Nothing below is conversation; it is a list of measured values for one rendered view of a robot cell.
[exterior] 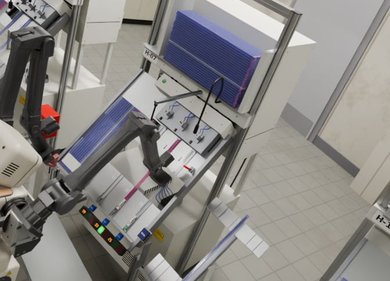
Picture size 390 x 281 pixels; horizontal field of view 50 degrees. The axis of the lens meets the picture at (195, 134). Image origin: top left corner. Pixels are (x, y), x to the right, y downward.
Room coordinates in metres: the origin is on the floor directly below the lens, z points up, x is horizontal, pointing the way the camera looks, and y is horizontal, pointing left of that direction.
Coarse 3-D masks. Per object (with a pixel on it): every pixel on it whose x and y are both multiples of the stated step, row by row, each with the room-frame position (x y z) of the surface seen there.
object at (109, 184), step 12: (108, 168) 1.76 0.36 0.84; (96, 180) 1.71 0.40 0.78; (108, 180) 1.71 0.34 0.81; (120, 180) 1.70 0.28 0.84; (96, 192) 1.66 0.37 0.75; (108, 192) 1.66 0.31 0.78; (120, 192) 1.65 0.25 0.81; (108, 204) 1.61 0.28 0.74; (132, 204) 1.60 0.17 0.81; (120, 216) 1.56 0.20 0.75; (132, 216) 1.56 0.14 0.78; (144, 216) 1.55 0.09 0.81; (132, 228) 1.51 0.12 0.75
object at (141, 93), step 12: (144, 72) 2.20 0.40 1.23; (132, 84) 2.14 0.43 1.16; (144, 84) 2.13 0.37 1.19; (120, 96) 2.09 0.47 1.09; (132, 96) 2.08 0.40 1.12; (144, 96) 2.07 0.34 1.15; (156, 96) 2.07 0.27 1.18; (144, 108) 2.02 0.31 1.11; (156, 108) 2.01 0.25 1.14; (156, 120) 1.95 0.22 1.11; (168, 132) 1.89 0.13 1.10; (168, 144) 1.84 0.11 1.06; (180, 144) 1.84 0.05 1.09; (216, 144) 1.83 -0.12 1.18; (180, 156) 1.79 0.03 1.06; (192, 156) 1.78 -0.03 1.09; (204, 156) 1.78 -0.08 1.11; (168, 168) 1.74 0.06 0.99; (180, 168) 1.74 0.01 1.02
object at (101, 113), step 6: (138, 72) 2.19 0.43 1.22; (132, 78) 2.16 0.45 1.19; (126, 84) 2.13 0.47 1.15; (120, 90) 2.11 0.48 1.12; (114, 96) 2.08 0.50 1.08; (108, 108) 2.03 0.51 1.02; (102, 114) 2.00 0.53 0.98; (96, 120) 1.98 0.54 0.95; (90, 126) 1.95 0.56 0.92; (84, 132) 1.92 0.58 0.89; (78, 138) 1.89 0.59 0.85; (72, 144) 1.87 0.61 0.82; (66, 150) 1.84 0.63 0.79; (60, 156) 1.81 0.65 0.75
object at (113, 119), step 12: (120, 108) 2.02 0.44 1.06; (132, 108) 2.01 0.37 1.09; (108, 120) 1.96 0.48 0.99; (120, 120) 1.96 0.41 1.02; (96, 132) 1.91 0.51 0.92; (108, 132) 1.91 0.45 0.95; (84, 144) 1.86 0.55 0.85; (96, 144) 1.86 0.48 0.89; (72, 156) 1.81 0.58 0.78; (84, 156) 1.81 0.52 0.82; (72, 168) 1.76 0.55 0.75
